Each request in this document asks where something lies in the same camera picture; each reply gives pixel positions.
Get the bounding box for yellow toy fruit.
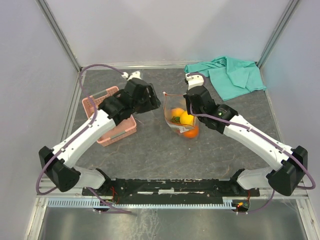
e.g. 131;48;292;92
180;111;195;126

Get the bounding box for clear zip top bag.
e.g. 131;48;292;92
163;92;200;139

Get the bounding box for small orange toy fruit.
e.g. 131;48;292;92
170;107;185;118

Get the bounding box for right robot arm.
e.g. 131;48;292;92
183;85;308;196

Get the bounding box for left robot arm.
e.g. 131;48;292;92
38;77;161;195

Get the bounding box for red and green toy vegetables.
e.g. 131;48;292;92
170;116;181;124

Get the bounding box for teal cloth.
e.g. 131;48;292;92
184;56;267;101

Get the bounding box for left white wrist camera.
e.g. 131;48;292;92
121;71;142;81

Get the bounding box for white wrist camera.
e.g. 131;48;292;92
121;71;142;81
185;72;206;90

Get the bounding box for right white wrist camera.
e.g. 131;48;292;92
185;72;206;90

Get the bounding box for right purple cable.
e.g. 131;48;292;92
185;72;316;215

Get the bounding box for purple cable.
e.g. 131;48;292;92
35;64;132;215
185;72;316;215

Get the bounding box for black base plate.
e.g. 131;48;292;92
96;178;260;205

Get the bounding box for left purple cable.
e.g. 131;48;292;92
35;64;132;215

